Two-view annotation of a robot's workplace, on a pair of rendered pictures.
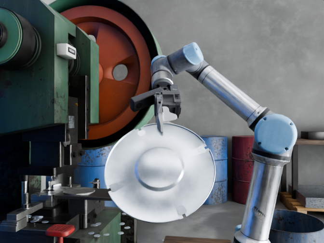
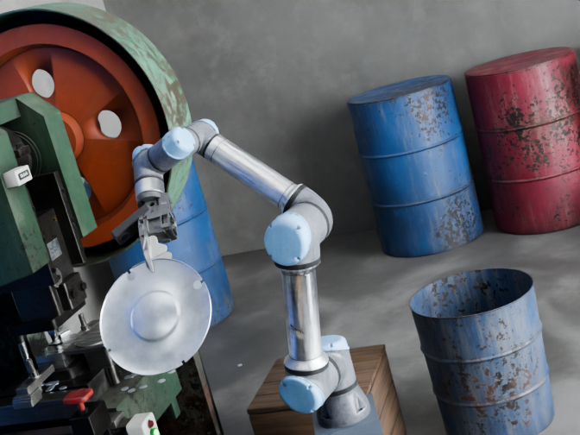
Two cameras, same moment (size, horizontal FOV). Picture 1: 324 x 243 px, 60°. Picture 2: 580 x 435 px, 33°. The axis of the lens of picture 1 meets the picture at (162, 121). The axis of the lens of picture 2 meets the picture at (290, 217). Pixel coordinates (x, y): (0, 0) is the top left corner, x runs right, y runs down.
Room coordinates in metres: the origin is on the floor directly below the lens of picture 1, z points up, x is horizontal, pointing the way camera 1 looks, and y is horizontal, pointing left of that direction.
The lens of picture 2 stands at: (-1.41, -0.73, 1.64)
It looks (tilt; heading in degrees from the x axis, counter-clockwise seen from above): 14 degrees down; 9
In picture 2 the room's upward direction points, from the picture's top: 15 degrees counter-clockwise
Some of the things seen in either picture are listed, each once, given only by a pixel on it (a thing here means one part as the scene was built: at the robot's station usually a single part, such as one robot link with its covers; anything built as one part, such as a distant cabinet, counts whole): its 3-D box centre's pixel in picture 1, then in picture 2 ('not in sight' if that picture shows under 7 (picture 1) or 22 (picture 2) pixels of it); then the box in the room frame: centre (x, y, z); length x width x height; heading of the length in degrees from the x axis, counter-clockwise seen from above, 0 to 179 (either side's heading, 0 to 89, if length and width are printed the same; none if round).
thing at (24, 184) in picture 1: (24, 188); (24, 350); (1.10, 0.54, 0.81); 0.02 x 0.02 x 0.14
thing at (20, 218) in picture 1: (24, 208); (32, 377); (1.00, 0.49, 0.76); 0.17 x 0.06 x 0.10; 170
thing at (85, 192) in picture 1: (90, 207); (116, 356); (1.14, 0.29, 0.72); 0.25 x 0.14 x 0.14; 80
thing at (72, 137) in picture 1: (60, 128); (43, 261); (1.16, 0.42, 1.04); 0.17 x 0.15 x 0.30; 80
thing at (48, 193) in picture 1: (51, 195); (62, 350); (1.17, 0.46, 0.76); 0.15 x 0.09 x 0.05; 170
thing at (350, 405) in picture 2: not in sight; (339, 398); (1.04, -0.33, 0.50); 0.15 x 0.15 x 0.10
